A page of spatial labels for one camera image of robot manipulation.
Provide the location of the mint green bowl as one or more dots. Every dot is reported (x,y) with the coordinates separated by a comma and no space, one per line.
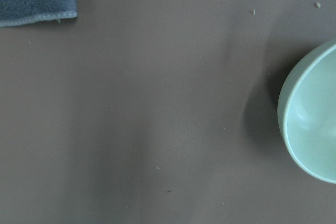
(306,112)

